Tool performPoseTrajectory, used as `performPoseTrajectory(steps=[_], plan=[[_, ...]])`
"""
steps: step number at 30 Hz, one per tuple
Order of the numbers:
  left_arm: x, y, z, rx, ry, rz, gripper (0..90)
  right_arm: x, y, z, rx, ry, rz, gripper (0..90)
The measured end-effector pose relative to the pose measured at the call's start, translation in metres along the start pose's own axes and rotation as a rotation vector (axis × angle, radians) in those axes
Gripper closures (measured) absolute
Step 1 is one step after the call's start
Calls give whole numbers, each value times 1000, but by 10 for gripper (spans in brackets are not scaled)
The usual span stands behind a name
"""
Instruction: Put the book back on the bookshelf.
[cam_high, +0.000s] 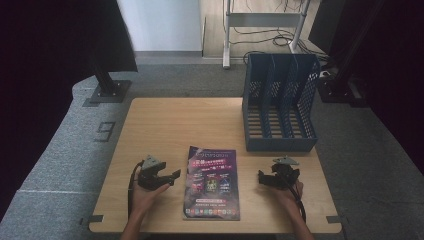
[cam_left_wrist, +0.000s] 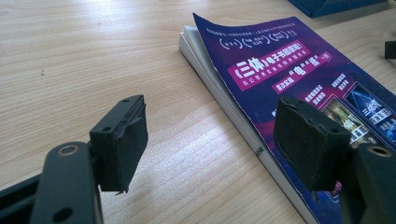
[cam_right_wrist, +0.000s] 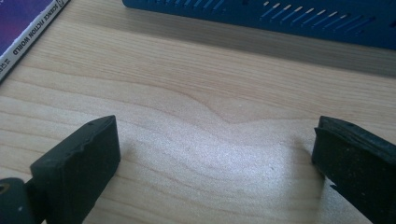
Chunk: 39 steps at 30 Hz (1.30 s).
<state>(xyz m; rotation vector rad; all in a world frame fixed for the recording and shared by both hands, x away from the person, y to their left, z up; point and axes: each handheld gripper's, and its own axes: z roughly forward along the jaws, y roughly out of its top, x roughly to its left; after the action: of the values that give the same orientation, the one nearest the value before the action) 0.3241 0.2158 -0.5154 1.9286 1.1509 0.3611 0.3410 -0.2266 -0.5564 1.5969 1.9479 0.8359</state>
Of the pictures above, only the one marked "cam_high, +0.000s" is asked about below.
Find dark curtain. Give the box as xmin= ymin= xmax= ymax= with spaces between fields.
xmin=0 ymin=0 xmax=139 ymax=221
xmin=308 ymin=0 xmax=424 ymax=176

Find grey table bracket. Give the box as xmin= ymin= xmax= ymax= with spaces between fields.
xmin=79 ymin=214 xmax=105 ymax=225

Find person's left hand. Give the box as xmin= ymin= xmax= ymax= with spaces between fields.
xmin=131 ymin=169 xmax=171 ymax=216

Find black post with base plate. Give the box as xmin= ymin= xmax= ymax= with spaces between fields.
xmin=317 ymin=0 xmax=384 ymax=105
xmin=89 ymin=54 xmax=133 ymax=104

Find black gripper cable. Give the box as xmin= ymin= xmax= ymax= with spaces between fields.
xmin=287 ymin=183 xmax=307 ymax=224
xmin=127 ymin=160 xmax=144 ymax=222

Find dark purple magazine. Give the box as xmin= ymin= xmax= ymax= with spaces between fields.
xmin=182 ymin=145 xmax=241 ymax=222

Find blue plastic file rack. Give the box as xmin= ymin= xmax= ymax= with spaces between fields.
xmin=241 ymin=52 xmax=322 ymax=153

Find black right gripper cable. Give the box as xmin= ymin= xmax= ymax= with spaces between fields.
xmin=287 ymin=183 xmax=307 ymax=224

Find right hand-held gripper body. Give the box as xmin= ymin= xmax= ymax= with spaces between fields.
xmin=270 ymin=155 xmax=301 ymax=191

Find black floor cables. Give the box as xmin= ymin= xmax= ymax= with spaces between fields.
xmin=229 ymin=0 xmax=332 ymax=66

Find person's right hand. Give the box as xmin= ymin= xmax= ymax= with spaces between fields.
xmin=272 ymin=179 xmax=305 ymax=216

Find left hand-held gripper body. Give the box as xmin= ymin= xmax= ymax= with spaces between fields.
xmin=137 ymin=154 xmax=168 ymax=191

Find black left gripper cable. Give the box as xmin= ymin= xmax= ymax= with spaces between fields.
xmin=127 ymin=160 xmax=144 ymax=222

